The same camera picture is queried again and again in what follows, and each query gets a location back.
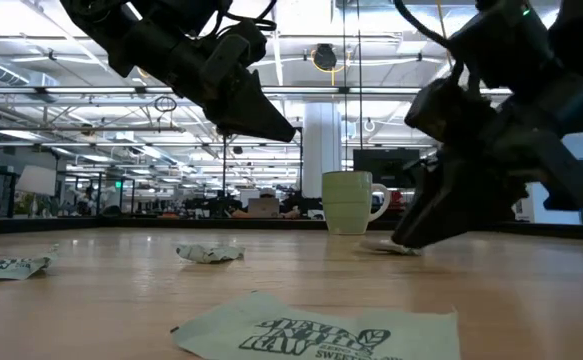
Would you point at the white building column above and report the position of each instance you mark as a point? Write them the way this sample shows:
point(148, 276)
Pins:
point(321, 150)

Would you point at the black square panel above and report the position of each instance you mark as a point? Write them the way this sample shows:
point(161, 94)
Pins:
point(381, 167)

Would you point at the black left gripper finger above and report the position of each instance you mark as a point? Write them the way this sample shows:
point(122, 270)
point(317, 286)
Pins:
point(251, 115)

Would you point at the green ceramic mug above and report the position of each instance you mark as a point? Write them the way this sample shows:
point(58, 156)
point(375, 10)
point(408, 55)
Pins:
point(348, 205)

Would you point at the pale green stevia packet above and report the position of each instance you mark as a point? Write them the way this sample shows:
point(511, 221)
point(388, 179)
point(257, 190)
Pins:
point(6, 268)
point(221, 330)
point(208, 254)
point(378, 246)

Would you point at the person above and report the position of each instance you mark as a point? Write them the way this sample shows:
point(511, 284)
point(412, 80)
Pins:
point(267, 192)

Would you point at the grey laptop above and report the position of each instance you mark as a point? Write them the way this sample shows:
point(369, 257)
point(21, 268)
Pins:
point(263, 207)

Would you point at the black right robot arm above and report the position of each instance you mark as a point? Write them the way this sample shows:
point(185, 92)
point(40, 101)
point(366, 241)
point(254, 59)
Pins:
point(511, 45)

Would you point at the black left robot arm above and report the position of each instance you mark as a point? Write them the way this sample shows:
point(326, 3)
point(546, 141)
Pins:
point(101, 25)

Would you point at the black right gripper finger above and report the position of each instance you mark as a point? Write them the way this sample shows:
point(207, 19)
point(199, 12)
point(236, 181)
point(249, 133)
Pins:
point(456, 200)

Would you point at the white lamp shade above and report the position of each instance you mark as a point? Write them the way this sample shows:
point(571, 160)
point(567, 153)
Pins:
point(36, 180)

